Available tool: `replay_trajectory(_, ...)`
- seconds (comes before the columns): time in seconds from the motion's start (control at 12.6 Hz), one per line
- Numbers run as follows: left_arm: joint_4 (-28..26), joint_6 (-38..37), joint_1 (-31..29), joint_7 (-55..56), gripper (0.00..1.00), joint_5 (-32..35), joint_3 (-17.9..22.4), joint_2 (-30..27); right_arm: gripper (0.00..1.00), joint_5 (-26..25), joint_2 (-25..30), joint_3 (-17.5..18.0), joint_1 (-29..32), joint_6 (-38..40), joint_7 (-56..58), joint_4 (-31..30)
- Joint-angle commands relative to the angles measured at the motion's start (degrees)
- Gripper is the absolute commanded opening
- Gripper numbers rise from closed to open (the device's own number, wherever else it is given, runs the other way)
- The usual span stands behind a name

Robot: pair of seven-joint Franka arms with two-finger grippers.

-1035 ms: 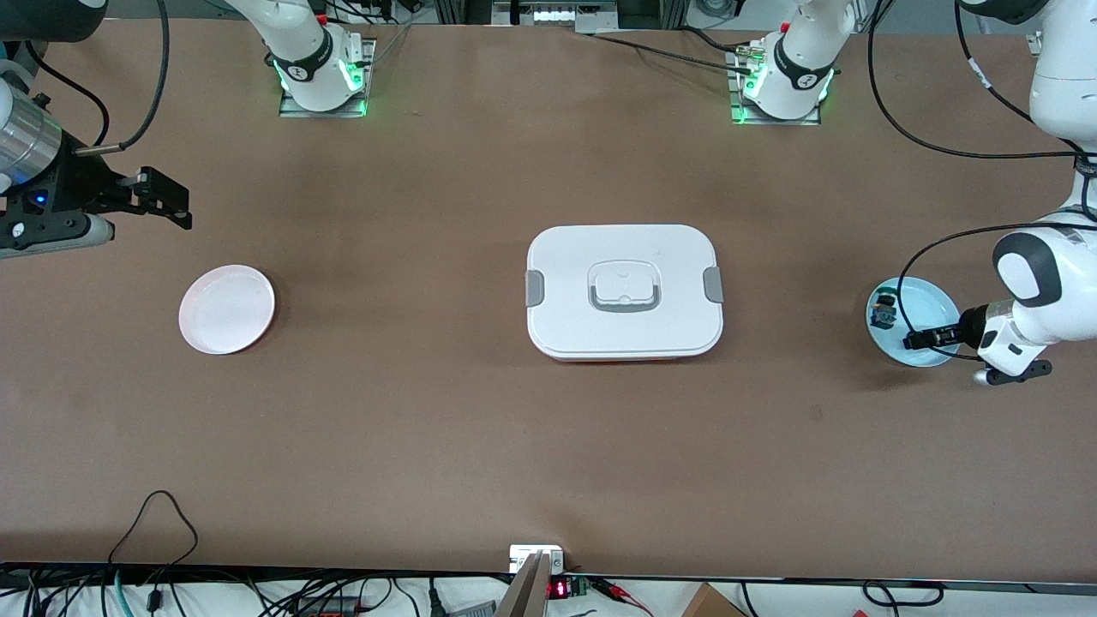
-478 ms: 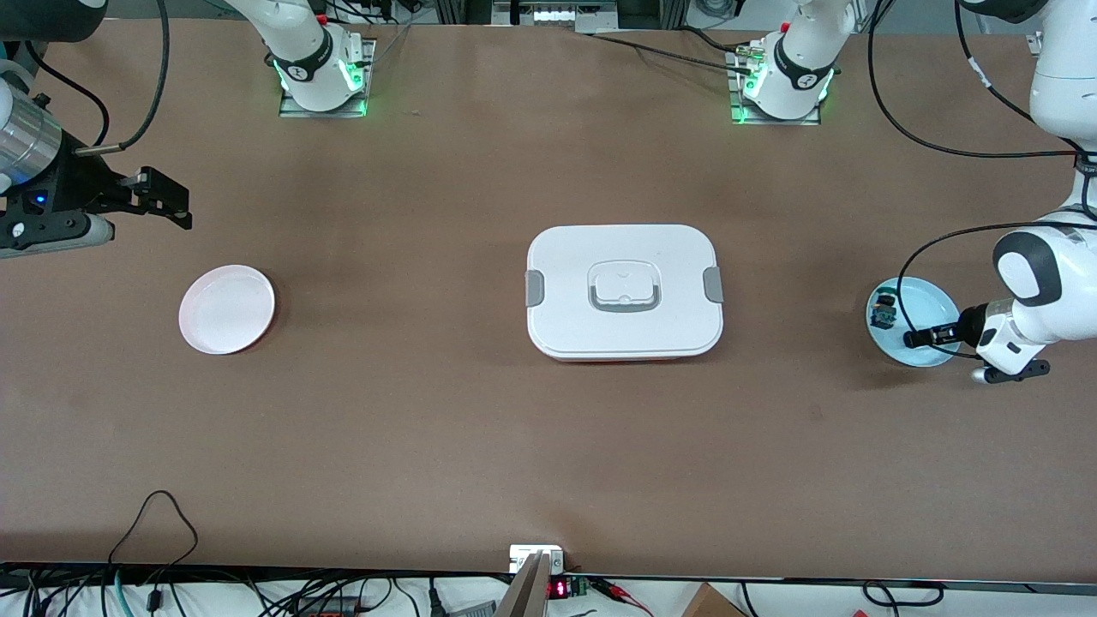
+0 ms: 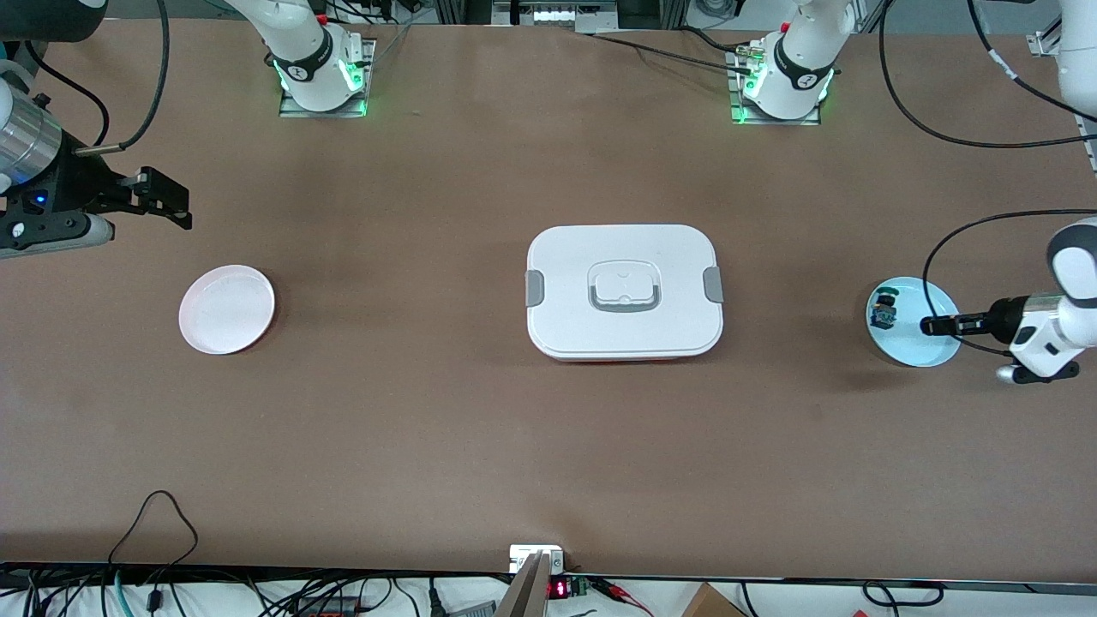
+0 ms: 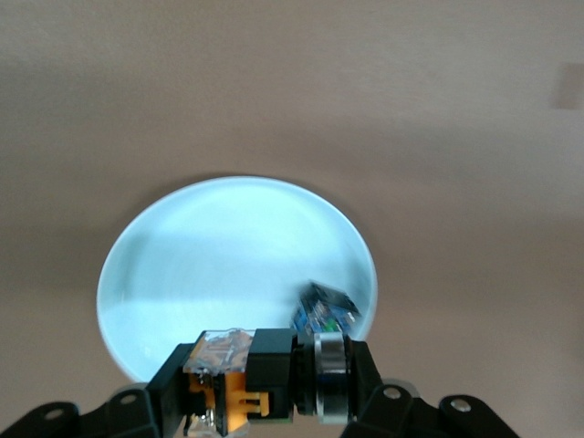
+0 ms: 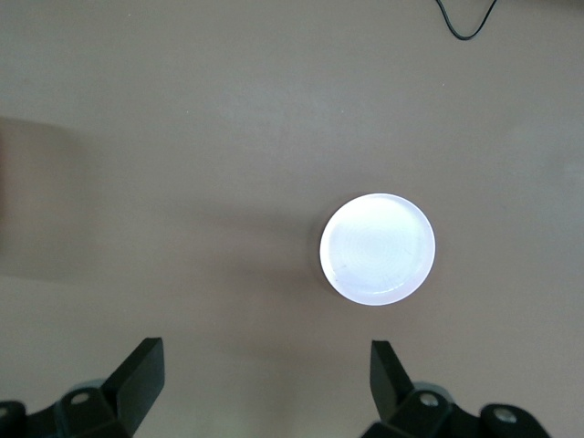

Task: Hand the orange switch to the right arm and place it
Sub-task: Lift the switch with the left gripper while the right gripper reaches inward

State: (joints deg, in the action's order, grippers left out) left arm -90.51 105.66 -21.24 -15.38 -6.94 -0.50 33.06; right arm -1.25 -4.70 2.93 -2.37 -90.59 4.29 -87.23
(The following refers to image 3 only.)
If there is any brown cardboard box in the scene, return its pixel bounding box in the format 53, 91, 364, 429
680, 583, 748, 617

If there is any pale pink round plate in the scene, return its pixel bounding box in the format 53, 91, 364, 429
178, 264, 277, 356

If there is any black cable on table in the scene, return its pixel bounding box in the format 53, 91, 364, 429
587, 31, 758, 75

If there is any grey lit electronics box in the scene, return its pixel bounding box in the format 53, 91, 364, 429
492, 0, 620, 34

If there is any white lidded lunch box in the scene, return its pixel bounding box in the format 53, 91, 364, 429
525, 225, 725, 362

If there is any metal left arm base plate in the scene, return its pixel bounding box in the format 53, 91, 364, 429
727, 43, 824, 127

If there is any light blue round plate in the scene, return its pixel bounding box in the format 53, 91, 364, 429
866, 276, 963, 368

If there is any aluminium frame extrusion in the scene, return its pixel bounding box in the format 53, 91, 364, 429
1026, 29, 1097, 177

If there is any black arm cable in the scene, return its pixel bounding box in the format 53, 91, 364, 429
21, 0, 171, 157
878, 0, 1097, 357

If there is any red clip lead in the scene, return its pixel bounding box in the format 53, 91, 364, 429
590, 577, 654, 617

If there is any green switch module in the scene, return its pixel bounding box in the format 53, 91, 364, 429
868, 290, 902, 332

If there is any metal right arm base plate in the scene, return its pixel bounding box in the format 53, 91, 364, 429
278, 38, 378, 119

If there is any small white box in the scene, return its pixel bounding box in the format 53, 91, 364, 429
509, 544, 566, 574

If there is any black looped cable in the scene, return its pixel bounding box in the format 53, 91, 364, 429
108, 489, 201, 568

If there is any black coiled cable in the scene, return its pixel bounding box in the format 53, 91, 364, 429
860, 580, 945, 608

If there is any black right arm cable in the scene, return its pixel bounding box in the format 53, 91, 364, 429
21, 0, 171, 157

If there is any aluminium profile bar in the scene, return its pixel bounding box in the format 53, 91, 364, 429
495, 552, 550, 617

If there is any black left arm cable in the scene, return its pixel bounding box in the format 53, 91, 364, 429
878, 0, 1097, 357

